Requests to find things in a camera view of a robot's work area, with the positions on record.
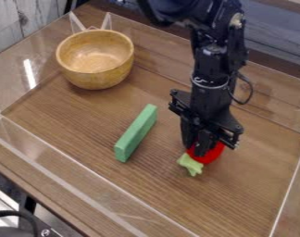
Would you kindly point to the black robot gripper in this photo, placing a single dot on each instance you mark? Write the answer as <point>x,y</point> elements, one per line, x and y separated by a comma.
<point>207,120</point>

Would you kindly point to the red plush strawberry toy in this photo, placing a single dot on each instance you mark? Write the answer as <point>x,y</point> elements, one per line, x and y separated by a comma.
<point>193,163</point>

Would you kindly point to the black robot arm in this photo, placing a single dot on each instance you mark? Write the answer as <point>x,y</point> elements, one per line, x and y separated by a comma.
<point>216,22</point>

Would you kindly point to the green rectangular block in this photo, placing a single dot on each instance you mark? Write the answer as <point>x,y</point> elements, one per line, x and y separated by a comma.
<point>136,133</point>

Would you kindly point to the wooden bowl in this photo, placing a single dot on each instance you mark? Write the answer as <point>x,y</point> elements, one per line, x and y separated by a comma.
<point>96,58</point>

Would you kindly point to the clear acrylic tray wall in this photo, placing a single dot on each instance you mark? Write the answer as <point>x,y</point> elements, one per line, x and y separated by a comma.
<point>60,130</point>

